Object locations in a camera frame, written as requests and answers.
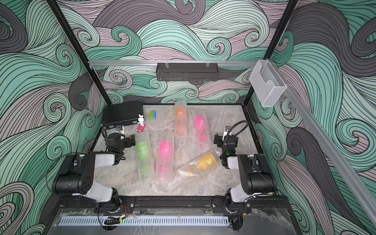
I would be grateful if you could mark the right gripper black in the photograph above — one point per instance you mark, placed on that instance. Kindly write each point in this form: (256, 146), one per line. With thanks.
(219, 140)

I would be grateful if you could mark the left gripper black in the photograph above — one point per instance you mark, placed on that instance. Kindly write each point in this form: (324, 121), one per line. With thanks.
(129, 141)

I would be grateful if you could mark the bubble wrap sheet of yellow glass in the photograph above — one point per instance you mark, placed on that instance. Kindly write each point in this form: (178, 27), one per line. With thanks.
(183, 171)

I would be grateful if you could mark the pink wine glass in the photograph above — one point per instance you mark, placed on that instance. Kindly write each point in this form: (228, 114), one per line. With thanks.
(201, 129)

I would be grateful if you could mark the yellow wine glass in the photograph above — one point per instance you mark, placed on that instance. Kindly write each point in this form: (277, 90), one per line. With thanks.
(204, 163)

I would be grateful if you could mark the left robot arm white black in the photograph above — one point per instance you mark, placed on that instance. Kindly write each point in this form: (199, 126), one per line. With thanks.
(76, 173)

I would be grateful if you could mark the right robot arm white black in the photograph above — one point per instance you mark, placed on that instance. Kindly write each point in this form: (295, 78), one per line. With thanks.
(255, 180)

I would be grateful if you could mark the green glass in bubble wrap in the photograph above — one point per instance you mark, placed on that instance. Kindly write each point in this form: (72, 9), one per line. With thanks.
(144, 157)

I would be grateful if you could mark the orange glass in bubble wrap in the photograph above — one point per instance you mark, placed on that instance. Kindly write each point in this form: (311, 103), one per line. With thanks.
(181, 119)

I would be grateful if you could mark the white bunny figurine pink base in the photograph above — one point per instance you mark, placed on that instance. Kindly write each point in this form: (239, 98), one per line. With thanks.
(141, 124)

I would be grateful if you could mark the black case box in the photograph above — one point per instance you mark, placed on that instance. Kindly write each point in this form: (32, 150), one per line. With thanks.
(122, 114)

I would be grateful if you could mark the green blue small block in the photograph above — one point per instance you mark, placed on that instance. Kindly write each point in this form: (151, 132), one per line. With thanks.
(152, 115)

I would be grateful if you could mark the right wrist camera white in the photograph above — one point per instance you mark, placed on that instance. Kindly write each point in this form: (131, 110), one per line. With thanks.
(227, 131)

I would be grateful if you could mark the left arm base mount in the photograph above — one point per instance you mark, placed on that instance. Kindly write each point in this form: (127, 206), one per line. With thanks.
(124, 205)

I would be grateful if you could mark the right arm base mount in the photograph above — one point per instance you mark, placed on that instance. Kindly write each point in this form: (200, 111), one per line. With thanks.
(224, 205)

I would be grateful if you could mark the black wall tray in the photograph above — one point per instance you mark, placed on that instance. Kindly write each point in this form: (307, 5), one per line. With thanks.
(195, 73)

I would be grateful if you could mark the clear plastic wall bin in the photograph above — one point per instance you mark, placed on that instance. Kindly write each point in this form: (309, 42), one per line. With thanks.
(268, 83)

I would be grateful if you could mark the aluminium rail back wall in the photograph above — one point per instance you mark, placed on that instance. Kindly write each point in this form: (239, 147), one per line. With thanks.
(227, 63)

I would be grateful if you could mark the aluminium rail wall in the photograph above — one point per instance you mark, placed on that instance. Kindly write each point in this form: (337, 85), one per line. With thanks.
(227, 63)
(299, 96)

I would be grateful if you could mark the white slotted cable duct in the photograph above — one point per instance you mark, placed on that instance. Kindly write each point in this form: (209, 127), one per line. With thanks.
(145, 221)

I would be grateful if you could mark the aluminium rail right wall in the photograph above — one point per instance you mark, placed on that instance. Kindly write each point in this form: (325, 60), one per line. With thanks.
(299, 96)

